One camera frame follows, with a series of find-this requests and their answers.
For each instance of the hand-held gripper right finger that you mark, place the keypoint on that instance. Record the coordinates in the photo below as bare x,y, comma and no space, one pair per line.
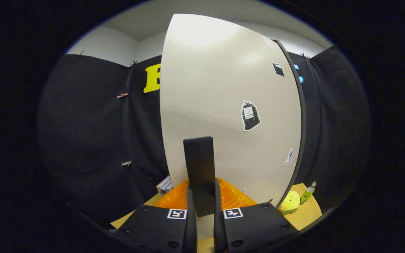
255,228

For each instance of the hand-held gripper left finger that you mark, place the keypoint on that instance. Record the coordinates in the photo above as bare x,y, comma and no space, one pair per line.
160,228

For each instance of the grey shoe cabinet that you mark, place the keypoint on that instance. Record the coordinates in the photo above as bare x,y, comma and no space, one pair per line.
302,112

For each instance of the yellow plush toy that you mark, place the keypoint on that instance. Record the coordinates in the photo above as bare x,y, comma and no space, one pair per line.
289,202

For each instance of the green bottle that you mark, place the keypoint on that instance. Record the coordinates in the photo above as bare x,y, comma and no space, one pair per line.
307,195

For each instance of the silver clip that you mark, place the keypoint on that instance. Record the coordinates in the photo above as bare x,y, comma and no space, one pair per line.
126,163

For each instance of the black backdrop cloth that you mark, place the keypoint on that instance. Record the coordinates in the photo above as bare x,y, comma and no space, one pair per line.
83,140

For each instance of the pink clip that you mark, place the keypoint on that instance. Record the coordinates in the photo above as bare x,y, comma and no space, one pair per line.
122,95

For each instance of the black clip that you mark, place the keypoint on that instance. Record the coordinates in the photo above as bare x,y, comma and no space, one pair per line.
133,64
79,54
304,56

